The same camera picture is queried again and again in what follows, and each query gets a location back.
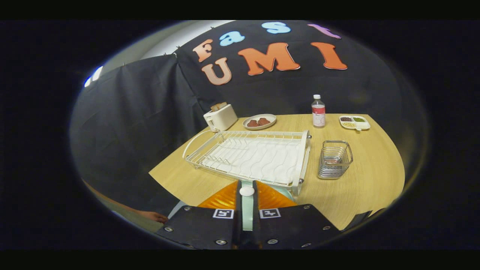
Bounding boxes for white divided dish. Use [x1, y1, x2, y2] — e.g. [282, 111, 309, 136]
[339, 115, 371, 131]

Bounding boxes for white toaster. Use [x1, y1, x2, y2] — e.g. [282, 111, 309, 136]
[203, 104, 239, 132]

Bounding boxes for light green plate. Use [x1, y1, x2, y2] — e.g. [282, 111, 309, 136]
[241, 180, 295, 231]

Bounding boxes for dark furniture piece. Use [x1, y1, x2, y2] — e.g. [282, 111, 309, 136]
[343, 210, 372, 231]

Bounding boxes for beige plate with meat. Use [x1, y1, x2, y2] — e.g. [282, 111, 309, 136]
[242, 114, 277, 131]

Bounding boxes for long ceiling light strip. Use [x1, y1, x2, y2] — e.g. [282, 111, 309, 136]
[84, 65, 104, 88]

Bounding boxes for metal wire basket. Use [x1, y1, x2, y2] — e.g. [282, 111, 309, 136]
[318, 140, 354, 180]

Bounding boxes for clear bottle red label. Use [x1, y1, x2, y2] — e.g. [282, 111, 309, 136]
[311, 94, 326, 128]

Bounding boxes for white wire dish rack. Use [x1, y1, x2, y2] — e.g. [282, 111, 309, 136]
[182, 129, 312, 197]

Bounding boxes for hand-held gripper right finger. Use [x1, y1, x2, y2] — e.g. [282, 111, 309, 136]
[253, 180, 341, 251]

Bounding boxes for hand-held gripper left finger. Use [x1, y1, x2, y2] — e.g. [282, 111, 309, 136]
[154, 180, 243, 250]

